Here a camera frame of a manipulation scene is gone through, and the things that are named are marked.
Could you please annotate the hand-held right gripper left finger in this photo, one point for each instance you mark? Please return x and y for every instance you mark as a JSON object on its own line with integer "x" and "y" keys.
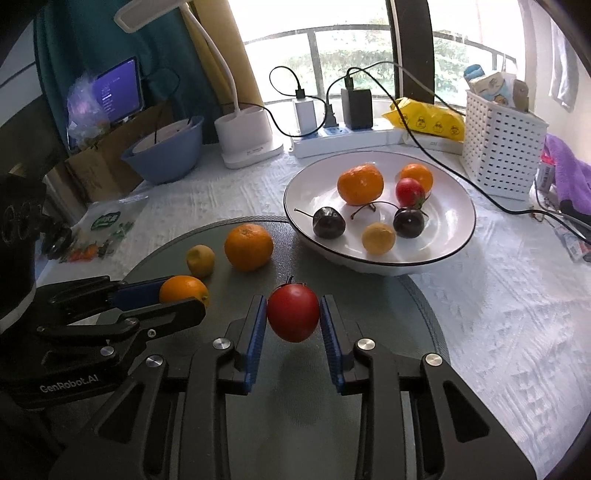
{"x": 256, "y": 341}

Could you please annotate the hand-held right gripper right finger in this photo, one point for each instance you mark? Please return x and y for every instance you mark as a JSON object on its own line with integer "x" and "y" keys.
{"x": 331, "y": 341}

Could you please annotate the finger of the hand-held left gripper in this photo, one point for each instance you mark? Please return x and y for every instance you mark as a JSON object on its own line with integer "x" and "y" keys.
{"x": 171, "y": 314}
{"x": 138, "y": 293}

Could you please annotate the red cherry tomato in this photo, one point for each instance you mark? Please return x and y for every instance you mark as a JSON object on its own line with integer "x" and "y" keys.
{"x": 293, "y": 312}
{"x": 409, "y": 192}

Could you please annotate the small yellow kumquat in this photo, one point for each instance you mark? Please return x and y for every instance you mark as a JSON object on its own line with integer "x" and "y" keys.
{"x": 378, "y": 238}
{"x": 201, "y": 261}

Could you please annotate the dark cherry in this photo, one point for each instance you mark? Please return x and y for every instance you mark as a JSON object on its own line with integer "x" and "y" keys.
{"x": 408, "y": 222}
{"x": 328, "y": 222}

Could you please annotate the white bowl with dark rim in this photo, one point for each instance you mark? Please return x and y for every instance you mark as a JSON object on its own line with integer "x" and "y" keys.
{"x": 443, "y": 230}

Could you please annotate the large orange mandarin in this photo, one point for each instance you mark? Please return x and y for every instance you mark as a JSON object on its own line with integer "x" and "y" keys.
{"x": 360, "y": 184}

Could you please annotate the grey round placemat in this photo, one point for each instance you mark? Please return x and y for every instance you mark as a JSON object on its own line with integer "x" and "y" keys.
{"x": 397, "y": 314}

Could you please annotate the clear bag of small items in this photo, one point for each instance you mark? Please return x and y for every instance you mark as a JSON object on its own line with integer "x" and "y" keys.
{"x": 111, "y": 221}

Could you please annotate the cardboard box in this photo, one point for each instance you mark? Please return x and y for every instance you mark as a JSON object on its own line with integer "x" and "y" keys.
{"x": 97, "y": 170}

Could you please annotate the blue plastic basin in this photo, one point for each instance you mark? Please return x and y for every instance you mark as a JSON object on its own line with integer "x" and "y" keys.
{"x": 166, "y": 161}

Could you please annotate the white textured tablecloth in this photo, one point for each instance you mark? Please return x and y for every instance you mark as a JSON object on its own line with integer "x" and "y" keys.
{"x": 485, "y": 323}

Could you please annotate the clear crumpled plastic bag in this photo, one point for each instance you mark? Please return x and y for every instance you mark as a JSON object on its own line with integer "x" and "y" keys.
{"x": 85, "y": 115}

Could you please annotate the white desk lamp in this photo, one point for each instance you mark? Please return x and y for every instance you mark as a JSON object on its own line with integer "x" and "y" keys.
{"x": 244, "y": 134}

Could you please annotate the white power strip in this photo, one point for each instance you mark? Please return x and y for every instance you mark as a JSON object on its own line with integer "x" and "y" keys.
{"x": 341, "y": 141}

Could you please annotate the tablet with purple screen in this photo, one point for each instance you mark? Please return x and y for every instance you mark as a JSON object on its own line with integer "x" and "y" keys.
{"x": 120, "y": 90}

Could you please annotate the white flat box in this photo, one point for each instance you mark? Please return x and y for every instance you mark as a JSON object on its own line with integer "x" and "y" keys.
{"x": 434, "y": 144}

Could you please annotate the white charger plug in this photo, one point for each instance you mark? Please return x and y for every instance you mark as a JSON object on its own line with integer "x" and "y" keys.
{"x": 304, "y": 115}

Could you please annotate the black charger plug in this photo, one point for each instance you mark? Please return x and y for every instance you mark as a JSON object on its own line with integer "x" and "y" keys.
{"x": 356, "y": 108}

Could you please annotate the yellow curtain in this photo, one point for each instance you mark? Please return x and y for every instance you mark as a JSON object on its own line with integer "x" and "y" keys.
{"x": 201, "y": 60}

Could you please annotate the yellow plastic bag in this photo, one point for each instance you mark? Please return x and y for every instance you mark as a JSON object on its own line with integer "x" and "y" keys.
{"x": 429, "y": 120}

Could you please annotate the teal curtain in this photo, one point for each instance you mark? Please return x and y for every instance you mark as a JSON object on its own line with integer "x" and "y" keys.
{"x": 83, "y": 41}

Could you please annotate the white perforated basket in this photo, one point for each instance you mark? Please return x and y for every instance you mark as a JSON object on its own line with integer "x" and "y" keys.
{"x": 503, "y": 147}

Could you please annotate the flat printed packet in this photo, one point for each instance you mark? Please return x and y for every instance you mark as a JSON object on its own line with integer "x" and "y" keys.
{"x": 575, "y": 244}

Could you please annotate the small labelled box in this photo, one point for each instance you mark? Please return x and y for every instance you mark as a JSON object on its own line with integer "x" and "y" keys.
{"x": 545, "y": 177}

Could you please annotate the balcony railing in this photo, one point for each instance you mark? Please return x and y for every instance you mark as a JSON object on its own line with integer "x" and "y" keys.
{"x": 315, "y": 50}

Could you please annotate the purple cloth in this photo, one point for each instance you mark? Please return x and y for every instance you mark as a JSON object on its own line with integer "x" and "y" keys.
{"x": 575, "y": 170}

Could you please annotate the white printed packet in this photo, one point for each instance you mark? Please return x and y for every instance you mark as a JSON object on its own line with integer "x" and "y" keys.
{"x": 491, "y": 87}

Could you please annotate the brown paper packet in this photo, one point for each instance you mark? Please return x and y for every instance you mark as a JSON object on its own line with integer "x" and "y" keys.
{"x": 520, "y": 94}

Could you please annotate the hanging grey garment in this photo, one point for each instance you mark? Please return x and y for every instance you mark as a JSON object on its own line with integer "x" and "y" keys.
{"x": 564, "y": 74}

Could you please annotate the dark window frame post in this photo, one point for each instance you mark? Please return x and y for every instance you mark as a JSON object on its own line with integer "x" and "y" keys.
{"x": 411, "y": 46}

